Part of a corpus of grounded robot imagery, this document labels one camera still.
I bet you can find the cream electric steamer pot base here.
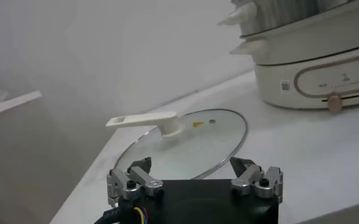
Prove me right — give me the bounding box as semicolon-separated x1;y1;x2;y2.
229;0;359;115

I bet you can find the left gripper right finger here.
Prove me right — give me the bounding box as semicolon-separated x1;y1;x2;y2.
229;156;284;203

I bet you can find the glass lid with white handle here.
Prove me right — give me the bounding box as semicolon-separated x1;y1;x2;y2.
105;108;249;181

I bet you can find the stainless steel steamer basket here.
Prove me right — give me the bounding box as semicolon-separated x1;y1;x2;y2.
217;0;358;39

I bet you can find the black corrugated wrist cable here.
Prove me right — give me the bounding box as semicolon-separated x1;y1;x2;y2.
93;207;123;224

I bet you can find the coloured wrist wire bundle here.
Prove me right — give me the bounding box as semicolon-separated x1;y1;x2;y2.
132;206;149;224

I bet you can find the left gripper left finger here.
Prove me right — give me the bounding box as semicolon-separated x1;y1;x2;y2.
106;156;165;208

